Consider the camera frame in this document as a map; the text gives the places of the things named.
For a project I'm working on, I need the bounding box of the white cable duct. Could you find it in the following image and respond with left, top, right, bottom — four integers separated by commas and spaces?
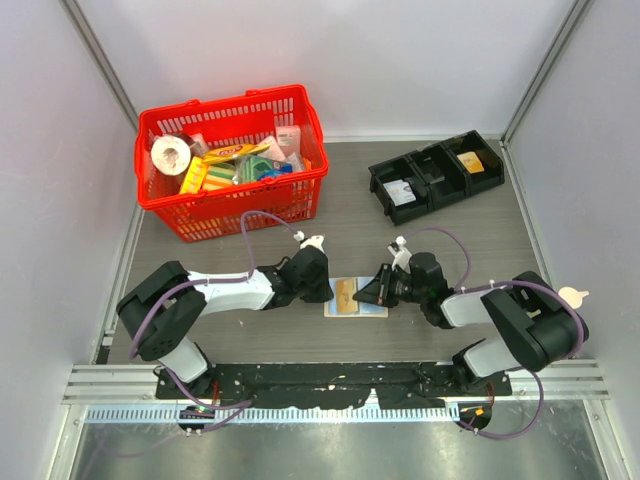
85, 403, 459, 425

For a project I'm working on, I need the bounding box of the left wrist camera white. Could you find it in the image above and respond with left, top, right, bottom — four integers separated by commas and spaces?
293, 230, 325, 253

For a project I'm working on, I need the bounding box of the black bin right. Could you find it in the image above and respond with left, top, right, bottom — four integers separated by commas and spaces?
443, 130, 505, 196

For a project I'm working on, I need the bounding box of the green liquid squeeze bottle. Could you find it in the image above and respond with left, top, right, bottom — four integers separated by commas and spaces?
558, 286, 590, 310

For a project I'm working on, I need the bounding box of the white pink box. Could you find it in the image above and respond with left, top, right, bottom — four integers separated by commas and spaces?
275, 125, 301, 157

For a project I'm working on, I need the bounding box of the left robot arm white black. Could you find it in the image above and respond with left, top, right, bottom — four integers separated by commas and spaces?
116, 246, 333, 398

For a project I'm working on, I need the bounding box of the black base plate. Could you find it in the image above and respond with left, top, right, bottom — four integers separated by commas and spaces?
185, 362, 512, 410

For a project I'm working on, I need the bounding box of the yellow box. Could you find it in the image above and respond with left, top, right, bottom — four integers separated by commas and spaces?
179, 156, 209, 194

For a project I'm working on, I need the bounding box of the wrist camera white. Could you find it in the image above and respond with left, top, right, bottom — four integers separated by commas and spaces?
387, 236, 412, 271
293, 230, 325, 253

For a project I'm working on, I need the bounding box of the black bin left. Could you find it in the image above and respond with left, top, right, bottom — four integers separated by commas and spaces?
368, 154, 434, 226

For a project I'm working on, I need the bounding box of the beige leather card holder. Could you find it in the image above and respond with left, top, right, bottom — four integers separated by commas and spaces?
324, 276, 388, 318

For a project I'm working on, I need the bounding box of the green packaged item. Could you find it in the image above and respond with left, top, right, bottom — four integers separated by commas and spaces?
233, 155, 281, 185

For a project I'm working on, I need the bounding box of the black bin middle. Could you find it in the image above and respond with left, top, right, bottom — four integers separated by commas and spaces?
409, 144, 469, 210

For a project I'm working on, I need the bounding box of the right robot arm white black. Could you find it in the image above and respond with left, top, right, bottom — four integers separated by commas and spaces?
353, 252, 589, 395

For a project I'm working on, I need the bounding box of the red plastic shopping basket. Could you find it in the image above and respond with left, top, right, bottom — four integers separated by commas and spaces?
133, 84, 329, 242

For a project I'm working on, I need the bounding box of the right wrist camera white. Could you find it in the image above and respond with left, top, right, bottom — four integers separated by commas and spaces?
387, 236, 412, 271

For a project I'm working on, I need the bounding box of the yellow snack bag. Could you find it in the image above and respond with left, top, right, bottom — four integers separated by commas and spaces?
202, 144, 269, 165

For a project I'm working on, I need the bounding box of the yellow green sponge pack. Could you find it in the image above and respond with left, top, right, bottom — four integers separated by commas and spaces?
201, 163, 236, 191

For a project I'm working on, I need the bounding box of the black bin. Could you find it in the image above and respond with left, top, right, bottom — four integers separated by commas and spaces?
443, 130, 505, 196
409, 144, 469, 210
368, 154, 434, 226

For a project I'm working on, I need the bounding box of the white card in bin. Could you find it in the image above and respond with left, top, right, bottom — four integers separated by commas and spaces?
383, 180, 416, 206

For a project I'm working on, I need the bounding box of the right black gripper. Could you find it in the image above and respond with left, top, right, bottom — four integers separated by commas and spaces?
354, 262, 427, 307

